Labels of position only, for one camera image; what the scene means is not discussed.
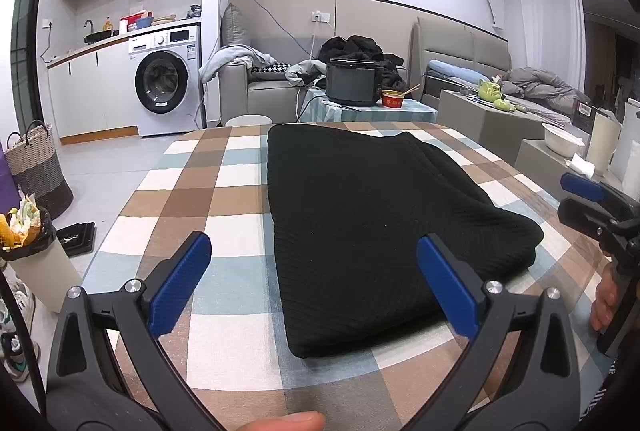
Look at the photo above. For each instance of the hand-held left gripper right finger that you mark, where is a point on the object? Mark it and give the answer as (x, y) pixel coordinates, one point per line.
(447, 286)

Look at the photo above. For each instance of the grey sofa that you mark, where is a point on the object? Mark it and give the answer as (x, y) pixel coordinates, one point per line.
(260, 96)

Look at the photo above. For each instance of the black box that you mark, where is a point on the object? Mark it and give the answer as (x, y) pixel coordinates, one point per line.
(582, 111)

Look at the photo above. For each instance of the beige upholstered bed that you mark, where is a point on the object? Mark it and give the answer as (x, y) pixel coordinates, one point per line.
(450, 41)

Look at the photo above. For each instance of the teal checked side table cloth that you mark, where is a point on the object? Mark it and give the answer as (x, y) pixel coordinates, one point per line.
(320, 108)

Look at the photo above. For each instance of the person's left hand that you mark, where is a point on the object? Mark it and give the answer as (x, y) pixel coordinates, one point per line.
(285, 422)

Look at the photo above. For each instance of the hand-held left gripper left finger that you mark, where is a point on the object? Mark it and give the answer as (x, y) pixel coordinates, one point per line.
(180, 286)

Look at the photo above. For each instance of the person's right hand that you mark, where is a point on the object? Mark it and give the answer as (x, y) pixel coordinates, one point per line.
(602, 301)

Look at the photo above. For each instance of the grey white garment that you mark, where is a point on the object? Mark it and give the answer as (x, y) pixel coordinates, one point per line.
(225, 58)

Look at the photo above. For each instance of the pale crumpled garment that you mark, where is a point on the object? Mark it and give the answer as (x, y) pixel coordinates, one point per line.
(302, 71)

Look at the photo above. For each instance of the green oblong toy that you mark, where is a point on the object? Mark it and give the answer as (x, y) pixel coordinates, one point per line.
(504, 106)

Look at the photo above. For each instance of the blue pillow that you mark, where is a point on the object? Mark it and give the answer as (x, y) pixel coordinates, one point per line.
(450, 68)

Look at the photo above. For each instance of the grey cushion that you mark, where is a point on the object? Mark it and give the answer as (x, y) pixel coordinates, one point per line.
(235, 26)

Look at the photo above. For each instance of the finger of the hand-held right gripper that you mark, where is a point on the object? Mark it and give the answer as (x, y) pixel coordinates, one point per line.
(580, 186)
(590, 218)

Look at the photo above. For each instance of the white wall socket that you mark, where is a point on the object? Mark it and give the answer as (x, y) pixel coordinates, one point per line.
(321, 17)

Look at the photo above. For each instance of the white kitchen base cabinet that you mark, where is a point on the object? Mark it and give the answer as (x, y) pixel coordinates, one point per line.
(90, 96)

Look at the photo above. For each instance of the pile of black clothes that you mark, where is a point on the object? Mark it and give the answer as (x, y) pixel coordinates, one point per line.
(360, 46)

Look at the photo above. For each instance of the checkered tablecloth table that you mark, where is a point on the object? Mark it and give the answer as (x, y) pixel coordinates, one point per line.
(200, 191)

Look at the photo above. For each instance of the white plastic container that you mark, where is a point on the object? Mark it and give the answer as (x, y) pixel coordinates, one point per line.
(629, 151)

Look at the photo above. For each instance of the purple bag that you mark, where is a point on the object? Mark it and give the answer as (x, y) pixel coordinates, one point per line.
(6, 186)

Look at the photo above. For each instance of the red plastic basket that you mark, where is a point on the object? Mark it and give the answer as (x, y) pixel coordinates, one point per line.
(135, 18)

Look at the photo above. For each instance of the red noodle bowl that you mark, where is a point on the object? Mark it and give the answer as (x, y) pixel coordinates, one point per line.
(393, 101)

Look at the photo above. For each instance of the yellow bottle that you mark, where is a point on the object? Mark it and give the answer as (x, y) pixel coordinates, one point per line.
(107, 25)

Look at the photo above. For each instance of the white folded cloth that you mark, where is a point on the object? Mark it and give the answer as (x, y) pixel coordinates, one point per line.
(580, 166)

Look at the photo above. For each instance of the black tray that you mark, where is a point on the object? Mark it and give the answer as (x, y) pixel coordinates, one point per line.
(75, 238)

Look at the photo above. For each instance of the grey duvet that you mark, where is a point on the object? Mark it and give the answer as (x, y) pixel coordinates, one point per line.
(540, 81)

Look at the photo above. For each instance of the green monster head toy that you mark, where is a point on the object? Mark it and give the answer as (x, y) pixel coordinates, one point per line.
(489, 90)

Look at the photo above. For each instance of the white curtain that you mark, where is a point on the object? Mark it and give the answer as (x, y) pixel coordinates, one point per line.
(545, 21)

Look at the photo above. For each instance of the white round stool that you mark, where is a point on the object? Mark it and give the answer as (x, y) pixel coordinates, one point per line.
(247, 120)

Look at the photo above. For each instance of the black microwave oven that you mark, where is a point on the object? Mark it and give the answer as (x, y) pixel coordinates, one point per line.
(350, 83)

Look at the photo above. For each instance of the dark glass door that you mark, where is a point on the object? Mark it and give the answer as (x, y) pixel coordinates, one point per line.
(27, 36)

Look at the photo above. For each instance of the black knit sweater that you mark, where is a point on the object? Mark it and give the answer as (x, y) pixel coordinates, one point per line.
(360, 221)

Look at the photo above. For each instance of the white sneaker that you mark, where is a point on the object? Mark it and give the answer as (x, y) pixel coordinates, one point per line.
(17, 306)
(17, 361)

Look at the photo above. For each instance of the houndstooth cushion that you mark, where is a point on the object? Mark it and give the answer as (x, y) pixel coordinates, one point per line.
(270, 69)

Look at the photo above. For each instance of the black kitchen faucet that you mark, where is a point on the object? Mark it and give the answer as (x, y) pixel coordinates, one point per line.
(90, 25)

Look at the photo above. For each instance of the white trash bin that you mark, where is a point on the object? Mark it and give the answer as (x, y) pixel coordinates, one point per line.
(40, 276)

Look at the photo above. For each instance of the woven laundry basket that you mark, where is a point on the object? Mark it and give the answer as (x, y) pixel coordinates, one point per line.
(40, 171)

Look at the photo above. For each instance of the white plastic basin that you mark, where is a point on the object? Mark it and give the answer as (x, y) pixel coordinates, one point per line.
(562, 143)

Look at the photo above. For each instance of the grey bedside cabinet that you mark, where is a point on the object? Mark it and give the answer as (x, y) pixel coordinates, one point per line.
(535, 156)
(465, 121)

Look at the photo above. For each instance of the white washing machine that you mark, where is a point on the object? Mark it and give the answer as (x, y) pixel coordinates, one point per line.
(165, 86)

